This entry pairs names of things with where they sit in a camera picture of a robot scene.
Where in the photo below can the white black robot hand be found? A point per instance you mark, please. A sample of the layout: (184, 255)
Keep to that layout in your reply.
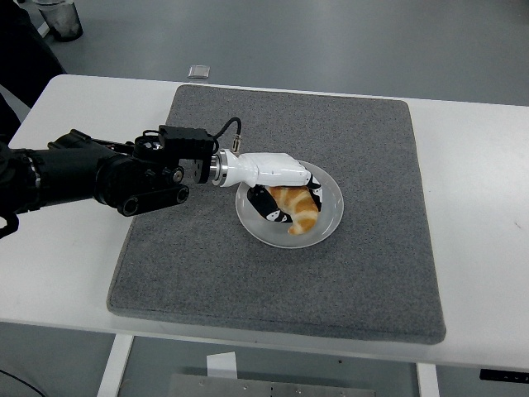
(273, 169)

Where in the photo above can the golden croissant bread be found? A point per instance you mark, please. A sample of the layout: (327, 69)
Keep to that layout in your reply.
(301, 211)

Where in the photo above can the white round plate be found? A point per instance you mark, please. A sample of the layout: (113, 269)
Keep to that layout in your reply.
(330, 209)

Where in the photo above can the grey felt mat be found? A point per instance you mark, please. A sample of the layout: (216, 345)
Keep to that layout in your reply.
(268, 289)

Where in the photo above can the silver square floor socket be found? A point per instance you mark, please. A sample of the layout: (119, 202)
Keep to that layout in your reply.
(199, 71)

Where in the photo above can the white table leg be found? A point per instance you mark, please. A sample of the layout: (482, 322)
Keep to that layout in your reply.
(427, 382)
(113, 368)

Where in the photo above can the grey trash bin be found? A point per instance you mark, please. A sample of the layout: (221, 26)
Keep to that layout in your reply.
(64, 18)

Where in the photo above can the person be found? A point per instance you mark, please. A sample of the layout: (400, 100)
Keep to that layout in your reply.
(25, 58)

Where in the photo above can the black table control panel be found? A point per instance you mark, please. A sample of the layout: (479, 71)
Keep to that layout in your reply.
(504, 374)

